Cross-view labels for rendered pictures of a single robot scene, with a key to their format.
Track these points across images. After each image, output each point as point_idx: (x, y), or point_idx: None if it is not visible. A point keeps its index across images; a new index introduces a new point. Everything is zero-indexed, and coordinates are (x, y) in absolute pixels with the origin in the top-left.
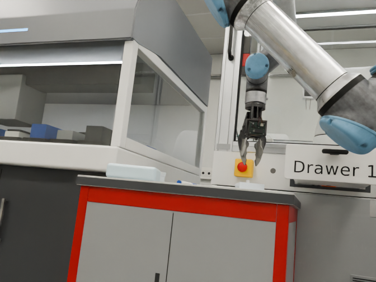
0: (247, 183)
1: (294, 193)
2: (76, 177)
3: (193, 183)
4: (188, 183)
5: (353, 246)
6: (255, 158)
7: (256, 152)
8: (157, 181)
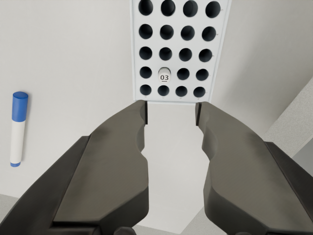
0: (157, 103)
1: (180, 233)
2: None
3: (20, 116)
4: (21, 141)
5: None
6: (202, 126)
7: (208, 156)
8: (9, 195)
